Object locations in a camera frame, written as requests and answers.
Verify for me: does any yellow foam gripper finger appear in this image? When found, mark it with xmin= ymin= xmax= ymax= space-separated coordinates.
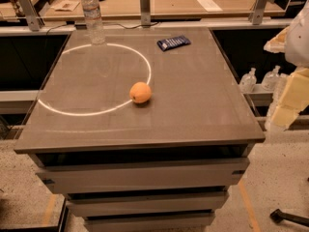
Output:
xmin=270 ymin=67 xmax=309 ymax=129
xmin=264 ymin=27 xmax=288 ymax=53

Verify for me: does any orange fruit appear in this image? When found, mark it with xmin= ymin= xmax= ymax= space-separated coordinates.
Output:
xmin=129 ymin=82 xmax=152 ymax=103

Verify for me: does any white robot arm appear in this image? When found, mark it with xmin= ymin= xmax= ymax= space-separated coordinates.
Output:
xmin=264 ymin=5 xmax=309 ymax=131

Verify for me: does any blue rxbar blueberry wrapper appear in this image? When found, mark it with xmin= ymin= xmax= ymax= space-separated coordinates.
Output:
xmin=156 ymin=35 xmax=191 ymax=51

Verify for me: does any right sanitizer bottle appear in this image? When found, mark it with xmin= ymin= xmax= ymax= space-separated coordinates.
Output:
xmin=261 ymin=66 xmax=280 ymax=91

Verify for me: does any sanitizer bottle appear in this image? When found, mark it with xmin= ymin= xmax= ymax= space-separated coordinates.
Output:
xmin=261 ymin=66 xmax=280 ymax=91
xmin=239 ymin=68 xmax=257 ymax=93

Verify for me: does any left sanitizer bottle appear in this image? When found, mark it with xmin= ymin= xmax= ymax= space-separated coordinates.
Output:
xmin=239 ymin=68 xmax=257 ymax=93

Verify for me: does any white paper sheet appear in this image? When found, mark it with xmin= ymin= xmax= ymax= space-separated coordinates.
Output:
xmin=198 ymin=0 xmax=222 ymax=13

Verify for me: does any black chair leg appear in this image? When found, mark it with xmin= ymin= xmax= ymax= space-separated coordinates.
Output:
xmin=269 ymin=209 xmax=309 ymax=227

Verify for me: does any grey drawer cabinet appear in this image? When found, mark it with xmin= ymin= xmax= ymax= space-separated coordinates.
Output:
xmin=15 ymin=28 xmax=265 ymax=232

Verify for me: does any clear plastic water bottle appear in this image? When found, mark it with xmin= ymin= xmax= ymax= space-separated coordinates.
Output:
xmin=81 ymin=0 xmax=105 ymax=44

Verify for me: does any paper note on desk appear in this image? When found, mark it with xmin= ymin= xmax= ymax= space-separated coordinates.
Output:
xmin=53 ymin=0 xmax=79 ymax=12

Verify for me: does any black cable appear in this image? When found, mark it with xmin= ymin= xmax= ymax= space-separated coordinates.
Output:
xmin=45 ymin=21 xmax=160 ymax=36

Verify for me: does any middle metal bracket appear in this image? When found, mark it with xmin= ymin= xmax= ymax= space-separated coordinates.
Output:
xmin=140 ymin=0 xmax=151 ymax=27

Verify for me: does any left metal bracket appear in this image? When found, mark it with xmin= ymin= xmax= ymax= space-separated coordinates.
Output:
xmin=18 ymin=0 xmax=44 ymax=31

